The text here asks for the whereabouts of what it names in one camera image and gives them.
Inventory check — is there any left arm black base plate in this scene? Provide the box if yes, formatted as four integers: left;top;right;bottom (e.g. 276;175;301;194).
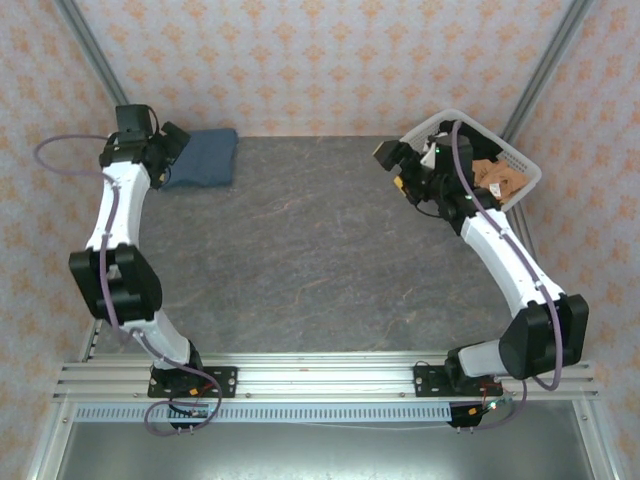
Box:
147;366;239;400

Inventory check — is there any white plastic laundry basket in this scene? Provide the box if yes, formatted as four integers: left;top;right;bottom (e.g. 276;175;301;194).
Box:
399;108;543;214

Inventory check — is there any tan t-shirt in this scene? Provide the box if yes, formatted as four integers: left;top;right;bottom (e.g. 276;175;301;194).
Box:
471;158;530;207

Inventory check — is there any blue t-shirt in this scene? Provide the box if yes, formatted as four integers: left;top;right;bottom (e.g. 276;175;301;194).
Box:
161;128;239;192

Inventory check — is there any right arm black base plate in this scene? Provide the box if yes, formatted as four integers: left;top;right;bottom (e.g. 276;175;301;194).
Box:
413;363;504;399

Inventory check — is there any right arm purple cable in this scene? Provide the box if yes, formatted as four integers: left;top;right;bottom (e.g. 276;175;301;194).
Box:
449;119;564;432

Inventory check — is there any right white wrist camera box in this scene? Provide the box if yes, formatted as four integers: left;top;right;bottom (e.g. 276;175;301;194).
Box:
418;141;440;170

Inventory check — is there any aluminium corner post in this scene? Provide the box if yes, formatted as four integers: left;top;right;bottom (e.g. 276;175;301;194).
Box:
499;0;595;144
52;0;132;107

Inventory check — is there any aluminium mounting rail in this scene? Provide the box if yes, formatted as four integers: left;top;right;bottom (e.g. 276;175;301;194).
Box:
52;351;601;402

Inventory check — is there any slotted grey cable duct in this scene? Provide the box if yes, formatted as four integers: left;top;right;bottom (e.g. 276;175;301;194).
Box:
74;403;454;424

